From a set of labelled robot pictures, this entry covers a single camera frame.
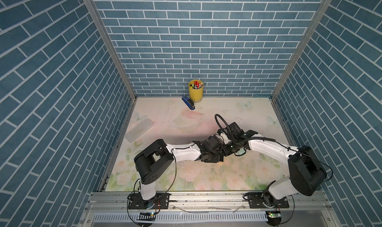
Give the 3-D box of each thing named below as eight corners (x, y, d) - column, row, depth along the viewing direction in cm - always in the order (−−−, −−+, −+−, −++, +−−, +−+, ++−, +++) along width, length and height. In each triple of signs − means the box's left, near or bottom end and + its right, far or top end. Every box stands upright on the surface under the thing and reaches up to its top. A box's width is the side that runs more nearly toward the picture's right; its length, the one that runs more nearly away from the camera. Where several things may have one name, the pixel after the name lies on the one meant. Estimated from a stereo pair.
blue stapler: (191, 110, 115) (191, 106, 112) (181, 100, 123) (181, 95, 119) (195, 108, 117) (195, 104, 113) (185, 98, 124) (185, 93, 120)
